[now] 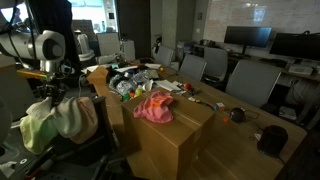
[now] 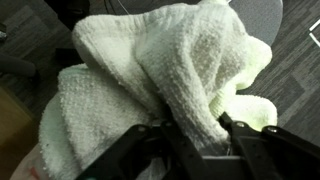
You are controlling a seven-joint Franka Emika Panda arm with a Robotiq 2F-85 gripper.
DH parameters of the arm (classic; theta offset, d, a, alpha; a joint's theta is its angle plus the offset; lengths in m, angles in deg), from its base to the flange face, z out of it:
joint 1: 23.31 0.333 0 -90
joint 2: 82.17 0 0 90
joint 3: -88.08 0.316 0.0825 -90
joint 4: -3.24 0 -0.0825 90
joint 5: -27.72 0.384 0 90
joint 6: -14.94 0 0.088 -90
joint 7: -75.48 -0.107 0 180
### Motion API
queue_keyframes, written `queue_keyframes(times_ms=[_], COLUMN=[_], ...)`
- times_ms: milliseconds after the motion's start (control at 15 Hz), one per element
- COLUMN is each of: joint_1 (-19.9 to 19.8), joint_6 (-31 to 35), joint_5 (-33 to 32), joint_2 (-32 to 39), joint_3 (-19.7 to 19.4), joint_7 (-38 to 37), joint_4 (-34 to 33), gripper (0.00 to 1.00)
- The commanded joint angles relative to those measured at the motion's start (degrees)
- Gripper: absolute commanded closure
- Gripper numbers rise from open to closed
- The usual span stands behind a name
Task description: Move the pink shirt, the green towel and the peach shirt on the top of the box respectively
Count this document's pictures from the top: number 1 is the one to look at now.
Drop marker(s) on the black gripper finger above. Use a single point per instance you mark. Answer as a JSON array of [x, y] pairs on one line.
[[59, 100], [47, 99]]

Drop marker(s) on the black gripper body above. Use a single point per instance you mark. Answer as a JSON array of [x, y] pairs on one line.
[[50, 86]]

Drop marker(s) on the white and green towel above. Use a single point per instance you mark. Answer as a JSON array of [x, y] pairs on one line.
[[43, 126]]

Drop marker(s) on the peach shirt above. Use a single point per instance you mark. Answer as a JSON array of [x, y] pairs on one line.
[[86, 120]]

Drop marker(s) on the pink shirt orange print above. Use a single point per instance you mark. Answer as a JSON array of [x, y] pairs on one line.
[[155, 108]]

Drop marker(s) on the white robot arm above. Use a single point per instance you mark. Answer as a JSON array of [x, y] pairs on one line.
[[20, 43]]

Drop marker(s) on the small cardboard box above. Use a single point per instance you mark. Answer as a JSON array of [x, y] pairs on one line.
[[98, 76]]

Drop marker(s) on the large cardboard box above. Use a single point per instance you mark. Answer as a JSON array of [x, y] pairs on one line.
[[166, 143]]

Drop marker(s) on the white box under desk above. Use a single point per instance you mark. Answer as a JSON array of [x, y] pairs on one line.
[[288, 112]]

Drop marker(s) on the white cabinet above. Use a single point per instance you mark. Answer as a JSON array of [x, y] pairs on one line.
[[16, 96]]

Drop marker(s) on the white machine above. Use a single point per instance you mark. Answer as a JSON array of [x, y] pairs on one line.
[[85, 46]]

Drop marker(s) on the black office chair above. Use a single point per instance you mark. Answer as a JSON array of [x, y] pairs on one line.
[[86, 156]]

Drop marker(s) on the small green toy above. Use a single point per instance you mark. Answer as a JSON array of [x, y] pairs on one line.
[[126, 97]]

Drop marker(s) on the black curtain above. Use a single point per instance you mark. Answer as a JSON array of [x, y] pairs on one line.
[[66, 20]]

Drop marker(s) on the clear plastic bag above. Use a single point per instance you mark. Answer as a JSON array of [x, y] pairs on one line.
[[126, 85]]

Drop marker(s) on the white cup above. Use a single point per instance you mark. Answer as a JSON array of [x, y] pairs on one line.
[[147, 85]]

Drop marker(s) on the small yellow ball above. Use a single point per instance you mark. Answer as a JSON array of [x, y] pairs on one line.
[[161, 69]]

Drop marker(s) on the white paper stack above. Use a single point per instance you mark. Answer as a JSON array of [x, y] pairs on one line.
[[168, 85]]

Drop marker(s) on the grey office chair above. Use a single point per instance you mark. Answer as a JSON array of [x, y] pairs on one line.
[[216, 61], [192, 66], [165, 56], [251, 83]]

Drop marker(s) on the orange ball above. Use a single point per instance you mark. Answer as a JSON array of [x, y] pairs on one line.
[[188, 86]]

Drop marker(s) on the small colourful cube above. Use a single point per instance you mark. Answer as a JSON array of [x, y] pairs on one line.
[[220, 106]]

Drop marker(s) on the small orange button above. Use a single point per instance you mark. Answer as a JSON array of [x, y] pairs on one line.
[[226, 119]]

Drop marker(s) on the black round device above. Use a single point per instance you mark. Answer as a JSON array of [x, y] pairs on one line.
[[237, 114]]

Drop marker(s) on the black computer monitor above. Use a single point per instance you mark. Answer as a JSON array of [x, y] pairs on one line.
[[295, 45], [248, 35]]

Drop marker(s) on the black cylinder speaker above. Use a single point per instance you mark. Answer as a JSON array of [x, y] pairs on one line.
[[272, 140]]

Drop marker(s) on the white desk device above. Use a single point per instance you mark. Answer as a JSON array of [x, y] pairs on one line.
[[300, 69]]

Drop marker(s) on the yellow wrist camera mount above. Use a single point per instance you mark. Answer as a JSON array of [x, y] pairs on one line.
[[31, 74]]

